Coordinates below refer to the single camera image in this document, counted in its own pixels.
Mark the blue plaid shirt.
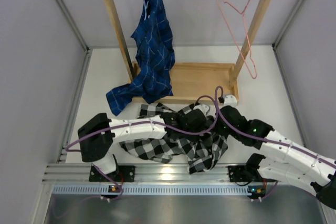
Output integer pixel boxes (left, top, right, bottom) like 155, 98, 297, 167
106, 0, 175, 116

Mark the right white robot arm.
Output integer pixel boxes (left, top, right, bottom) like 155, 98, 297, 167
216, 105, 335, 209

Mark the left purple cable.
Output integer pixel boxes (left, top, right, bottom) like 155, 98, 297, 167
65, 95, 218, 153

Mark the pink wire hanger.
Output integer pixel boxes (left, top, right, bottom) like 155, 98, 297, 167
216, 0, 258, 79

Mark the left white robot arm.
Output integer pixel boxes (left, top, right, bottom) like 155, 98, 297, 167
77, 108, 213, 182

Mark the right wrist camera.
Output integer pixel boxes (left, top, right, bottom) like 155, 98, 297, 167
218, 94, 238, 107

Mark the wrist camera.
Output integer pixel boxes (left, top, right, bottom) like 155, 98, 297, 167
218, 94, 238, 107
193, 104, 211, 116

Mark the slotted grey cable duct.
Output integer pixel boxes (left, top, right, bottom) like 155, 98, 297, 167
52, 184, 261, 196

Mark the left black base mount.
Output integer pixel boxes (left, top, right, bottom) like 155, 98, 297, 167
89, 165, 135, 183

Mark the aluminium mounting rail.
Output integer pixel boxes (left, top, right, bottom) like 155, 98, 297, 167
42, 163, 237, 184

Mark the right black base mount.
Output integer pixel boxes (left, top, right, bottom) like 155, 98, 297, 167
228, 165, 255, 186

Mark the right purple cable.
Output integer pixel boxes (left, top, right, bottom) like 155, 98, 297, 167
214, 86, 336, 168

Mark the wooden clothes rack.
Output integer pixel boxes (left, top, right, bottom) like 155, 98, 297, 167
104, 0, 271, 104

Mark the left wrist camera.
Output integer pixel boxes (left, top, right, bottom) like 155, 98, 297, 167
193, 104, 211, 116

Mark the purple cable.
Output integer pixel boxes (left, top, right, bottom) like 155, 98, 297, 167
65, 95, 218, 153
214, 86, 336, 168

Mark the black white checkered shirt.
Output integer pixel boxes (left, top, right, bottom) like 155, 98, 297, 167
119, 103, 228, 174

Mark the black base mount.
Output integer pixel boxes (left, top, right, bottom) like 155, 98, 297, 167
228, 165, 255, 186
89, 165, 135, 183

